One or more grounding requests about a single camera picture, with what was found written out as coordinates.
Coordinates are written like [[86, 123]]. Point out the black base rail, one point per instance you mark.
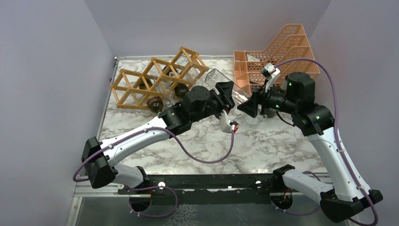
[[210, 189]]

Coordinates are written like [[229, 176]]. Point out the wooden wine rack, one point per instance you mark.
[[125, 87]]

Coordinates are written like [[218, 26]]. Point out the tall clear glass bottle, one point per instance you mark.
[[158, 78]]

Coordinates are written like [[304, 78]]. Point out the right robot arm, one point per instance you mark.
[[348, 194]]

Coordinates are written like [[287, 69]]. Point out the peach plastic file organizer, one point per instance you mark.
[[291, 42]]

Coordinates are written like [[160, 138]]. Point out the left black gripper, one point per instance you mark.
[[226, 90]]

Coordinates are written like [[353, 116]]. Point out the green bottle brown label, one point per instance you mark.
[[154, 103]]

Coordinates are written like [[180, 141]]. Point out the clear bottle silver cap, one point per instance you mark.
[[253, 122]]

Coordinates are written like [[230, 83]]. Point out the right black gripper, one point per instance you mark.
[[251, 106]]

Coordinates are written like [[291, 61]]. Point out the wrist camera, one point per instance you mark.
[[227, 125], [271, 74]]

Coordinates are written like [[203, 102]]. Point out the green bottle navy cream label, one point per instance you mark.
[[180, 89]]

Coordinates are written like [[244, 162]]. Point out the green bottle silver neck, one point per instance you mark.
[[271, 113]]

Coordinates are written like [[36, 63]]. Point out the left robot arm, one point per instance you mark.
[[101, 159]]

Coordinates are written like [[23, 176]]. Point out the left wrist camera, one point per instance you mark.
[[227, 125]]

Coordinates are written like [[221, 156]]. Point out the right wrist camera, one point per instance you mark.
[[271, 74]]

